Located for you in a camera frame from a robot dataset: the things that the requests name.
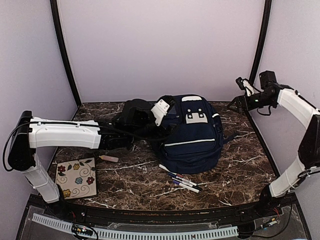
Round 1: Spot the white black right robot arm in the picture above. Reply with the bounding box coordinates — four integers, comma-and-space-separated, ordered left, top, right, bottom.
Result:
229, 79, 320, 217

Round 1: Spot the red capped white marker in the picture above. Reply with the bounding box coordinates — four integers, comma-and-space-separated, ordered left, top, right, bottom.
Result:
158, 163, 183, 178

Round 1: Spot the purple capped white marker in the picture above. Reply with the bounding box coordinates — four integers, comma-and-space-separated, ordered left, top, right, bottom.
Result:
171, 176, 197, 187

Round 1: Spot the black front rail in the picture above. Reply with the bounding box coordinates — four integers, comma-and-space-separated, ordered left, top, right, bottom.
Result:
27, 193, 301, 226

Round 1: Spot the navy blue backpack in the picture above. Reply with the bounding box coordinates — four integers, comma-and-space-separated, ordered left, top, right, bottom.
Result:
150, 94, 237, 174

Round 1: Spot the black capped white marker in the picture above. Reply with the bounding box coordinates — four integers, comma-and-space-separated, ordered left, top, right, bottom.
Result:
173, 180, 202, 193

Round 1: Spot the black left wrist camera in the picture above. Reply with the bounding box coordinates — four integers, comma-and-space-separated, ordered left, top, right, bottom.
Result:
120, 98, 156, 127

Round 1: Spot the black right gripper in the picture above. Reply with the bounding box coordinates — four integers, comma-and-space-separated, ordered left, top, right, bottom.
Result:
227, 91, 275, 114

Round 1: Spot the white slotted cable duct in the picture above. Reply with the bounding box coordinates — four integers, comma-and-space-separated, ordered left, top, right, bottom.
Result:
31, 213, 239, 240

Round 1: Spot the blue capped white marker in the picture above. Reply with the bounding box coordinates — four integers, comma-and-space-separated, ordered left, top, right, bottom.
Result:
167, 172, 179, 179

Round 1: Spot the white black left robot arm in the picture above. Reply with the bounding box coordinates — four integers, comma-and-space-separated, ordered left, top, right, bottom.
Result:
2, 110, 177, 218

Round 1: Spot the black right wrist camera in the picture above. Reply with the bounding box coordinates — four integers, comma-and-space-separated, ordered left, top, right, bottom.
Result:
259, 70, 277, 90

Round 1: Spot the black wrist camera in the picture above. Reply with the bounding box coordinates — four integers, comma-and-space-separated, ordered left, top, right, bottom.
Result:
120, 98, 156, 127
259, 70, 277, 90

